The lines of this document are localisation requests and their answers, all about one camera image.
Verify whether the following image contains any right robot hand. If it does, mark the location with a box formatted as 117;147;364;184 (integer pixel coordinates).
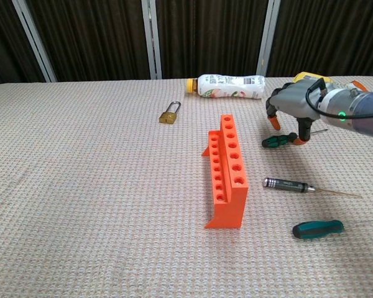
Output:
265;79;324;147

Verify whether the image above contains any green black striped screwdriver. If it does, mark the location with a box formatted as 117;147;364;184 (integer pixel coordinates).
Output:
261;129;329;148

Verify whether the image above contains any green tub yellow lid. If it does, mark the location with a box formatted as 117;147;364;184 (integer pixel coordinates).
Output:
293;71;334;84

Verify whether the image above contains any white orange snack packet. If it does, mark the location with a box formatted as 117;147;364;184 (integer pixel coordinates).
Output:
349;79;369;93

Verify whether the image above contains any white bottle yellow cap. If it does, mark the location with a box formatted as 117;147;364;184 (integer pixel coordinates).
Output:
186;73;266;101

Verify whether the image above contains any brass padlock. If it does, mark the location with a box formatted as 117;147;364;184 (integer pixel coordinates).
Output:
159;101;182;125

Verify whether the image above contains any orange perforated block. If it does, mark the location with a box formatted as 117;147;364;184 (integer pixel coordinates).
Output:
201;114;250;230

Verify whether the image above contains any black pleated curtain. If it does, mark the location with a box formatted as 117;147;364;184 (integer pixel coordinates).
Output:
0;0;373;84

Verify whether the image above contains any beige woven tablecloth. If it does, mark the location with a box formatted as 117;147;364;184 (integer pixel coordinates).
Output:
0;76;373;298

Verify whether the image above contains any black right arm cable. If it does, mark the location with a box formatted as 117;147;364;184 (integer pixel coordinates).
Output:
305;77;373;119

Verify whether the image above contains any grey metal post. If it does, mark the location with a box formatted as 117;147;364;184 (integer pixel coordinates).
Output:
11;0;57;83
256;0;281;78
142;0;163;80

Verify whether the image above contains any green handled screwdriver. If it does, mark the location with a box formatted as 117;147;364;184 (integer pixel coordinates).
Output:
292;218;373;241

